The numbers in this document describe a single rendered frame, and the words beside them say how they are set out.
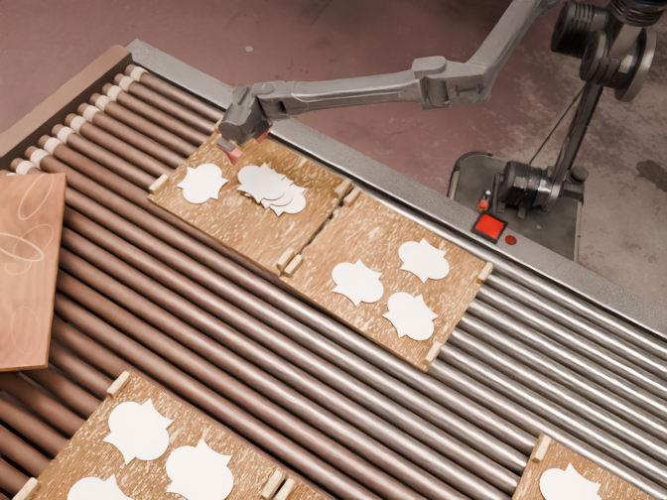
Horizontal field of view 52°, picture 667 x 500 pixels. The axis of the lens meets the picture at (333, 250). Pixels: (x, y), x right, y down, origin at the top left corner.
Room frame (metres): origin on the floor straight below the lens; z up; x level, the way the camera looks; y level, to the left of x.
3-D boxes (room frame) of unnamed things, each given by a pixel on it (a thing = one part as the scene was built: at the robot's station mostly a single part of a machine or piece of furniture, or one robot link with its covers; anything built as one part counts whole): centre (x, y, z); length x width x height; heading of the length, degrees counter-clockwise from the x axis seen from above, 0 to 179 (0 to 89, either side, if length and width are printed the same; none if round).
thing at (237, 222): (1.11, 0.23, 0.93); 0.41 x 0.35 x 0.02; 66
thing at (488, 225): (1.12, -0.40, 0.92); 0.06 x 0.06 x 0.01; 66
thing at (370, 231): (0.92, -0.14, 0.93); 0.41 x 0.35 x 0.02; 64
